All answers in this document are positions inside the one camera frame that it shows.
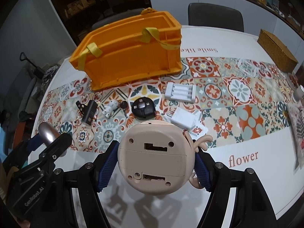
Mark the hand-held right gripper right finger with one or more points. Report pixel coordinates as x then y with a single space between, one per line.
201 173

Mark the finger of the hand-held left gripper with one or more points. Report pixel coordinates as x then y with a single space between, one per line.
33 144
58 147

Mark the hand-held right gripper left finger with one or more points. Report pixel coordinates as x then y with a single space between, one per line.
108 168

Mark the rose gold rounded gadget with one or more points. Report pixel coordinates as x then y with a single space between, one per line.
47 133

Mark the pink round toy gadget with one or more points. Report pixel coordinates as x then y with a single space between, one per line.
154 163

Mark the black bike light with clip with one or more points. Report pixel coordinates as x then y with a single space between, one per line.
89 112

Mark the light grey robot figurine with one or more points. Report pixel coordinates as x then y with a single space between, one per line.
111 105

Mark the orange plastic crate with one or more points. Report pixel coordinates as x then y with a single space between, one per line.
133 61

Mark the clear plastic packet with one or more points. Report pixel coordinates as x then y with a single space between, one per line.
199 131

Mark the grey padded seat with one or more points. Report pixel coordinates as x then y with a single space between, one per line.
21 99

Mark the white power adapter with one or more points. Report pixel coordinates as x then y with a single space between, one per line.
185 118

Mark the small key bunch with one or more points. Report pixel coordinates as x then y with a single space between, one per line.
123 105

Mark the black round gadget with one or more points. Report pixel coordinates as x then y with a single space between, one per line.
142 109

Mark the patterned tile tablecloth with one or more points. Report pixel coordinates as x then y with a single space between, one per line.
237 114

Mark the floral fabric bag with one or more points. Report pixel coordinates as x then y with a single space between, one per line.
50 74

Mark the black hand cart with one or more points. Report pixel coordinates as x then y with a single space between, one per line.
35 70

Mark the white battery charger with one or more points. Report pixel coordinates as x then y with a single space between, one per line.
180 92

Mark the white cup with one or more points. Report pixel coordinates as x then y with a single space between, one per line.
299 93

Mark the light grey chair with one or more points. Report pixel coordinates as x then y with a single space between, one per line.
111 20

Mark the woven wicker box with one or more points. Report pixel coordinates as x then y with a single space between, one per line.
276 49

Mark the dark wooden shelf unit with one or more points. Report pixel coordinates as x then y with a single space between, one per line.
95 2

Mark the dark grey chair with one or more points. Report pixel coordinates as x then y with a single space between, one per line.
215 15

